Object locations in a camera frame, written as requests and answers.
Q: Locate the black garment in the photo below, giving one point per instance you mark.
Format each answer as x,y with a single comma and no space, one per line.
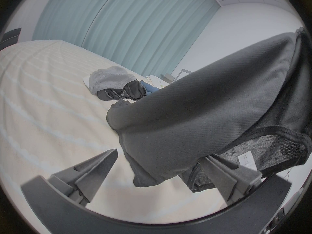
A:
129,91

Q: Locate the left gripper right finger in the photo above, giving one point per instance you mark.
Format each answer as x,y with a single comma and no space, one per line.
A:
234,181

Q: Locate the dark blue garment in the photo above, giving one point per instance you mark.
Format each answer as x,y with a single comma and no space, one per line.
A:
151,88

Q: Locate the grey bedside table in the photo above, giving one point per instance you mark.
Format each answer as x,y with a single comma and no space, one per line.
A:
168,78

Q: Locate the white garment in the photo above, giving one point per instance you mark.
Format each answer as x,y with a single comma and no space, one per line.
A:
86,82

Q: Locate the white printed pillow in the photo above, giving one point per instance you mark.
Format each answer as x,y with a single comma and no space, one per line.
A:
154,80

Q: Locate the black T-shirt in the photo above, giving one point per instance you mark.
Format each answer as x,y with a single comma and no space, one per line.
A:
195,118

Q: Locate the blue-green curtain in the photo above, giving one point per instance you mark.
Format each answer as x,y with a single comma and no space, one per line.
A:
151,28
68,13

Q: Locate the grey knitted garment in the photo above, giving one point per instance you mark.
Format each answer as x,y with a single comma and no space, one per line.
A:
109,78

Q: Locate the bed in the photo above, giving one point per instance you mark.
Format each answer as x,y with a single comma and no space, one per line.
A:
48,94

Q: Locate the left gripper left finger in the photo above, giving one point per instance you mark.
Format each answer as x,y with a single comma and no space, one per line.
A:
92,174

